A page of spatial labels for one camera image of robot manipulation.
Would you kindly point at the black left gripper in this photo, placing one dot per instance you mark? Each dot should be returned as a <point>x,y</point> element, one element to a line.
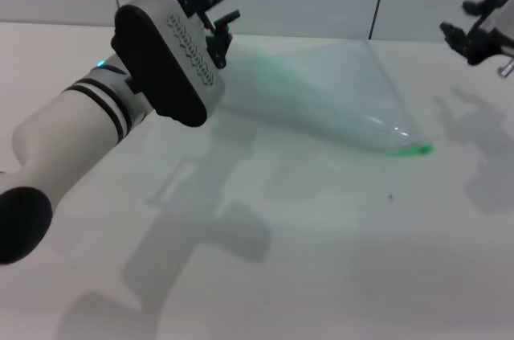
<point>194,2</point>

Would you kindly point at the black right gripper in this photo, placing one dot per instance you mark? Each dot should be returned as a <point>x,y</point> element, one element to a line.
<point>482,46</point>

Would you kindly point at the transparent document bag green zipper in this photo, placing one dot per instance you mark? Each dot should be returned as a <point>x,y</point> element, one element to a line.
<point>321,95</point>

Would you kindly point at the green zipper slider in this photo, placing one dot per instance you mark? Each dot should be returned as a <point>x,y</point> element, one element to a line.
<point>423,150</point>

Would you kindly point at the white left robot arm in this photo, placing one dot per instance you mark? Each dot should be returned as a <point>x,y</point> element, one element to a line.
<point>68,135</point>

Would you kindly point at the silver right wrist connector plug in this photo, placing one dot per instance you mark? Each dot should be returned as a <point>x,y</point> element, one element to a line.
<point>506,70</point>

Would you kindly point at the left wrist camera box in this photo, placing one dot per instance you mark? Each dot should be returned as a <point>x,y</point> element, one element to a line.
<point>160,62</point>

